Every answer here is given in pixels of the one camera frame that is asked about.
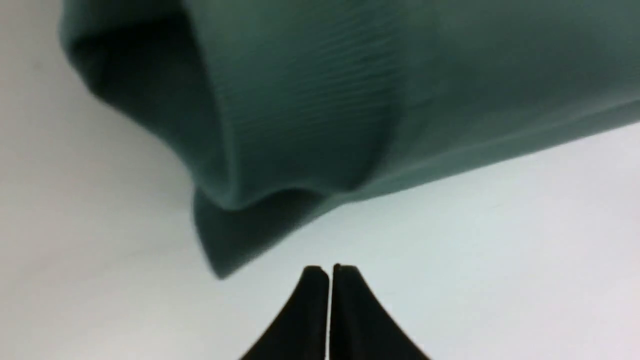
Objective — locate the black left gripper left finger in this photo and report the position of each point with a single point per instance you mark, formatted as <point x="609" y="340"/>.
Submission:
<point x="299" y="331"/>

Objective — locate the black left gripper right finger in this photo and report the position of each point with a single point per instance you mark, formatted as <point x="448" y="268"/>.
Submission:
<point x="360" y="327"/>

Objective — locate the green long sleeve shirt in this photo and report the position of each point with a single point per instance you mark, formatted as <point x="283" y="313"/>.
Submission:
<point x="283" y="110"/>

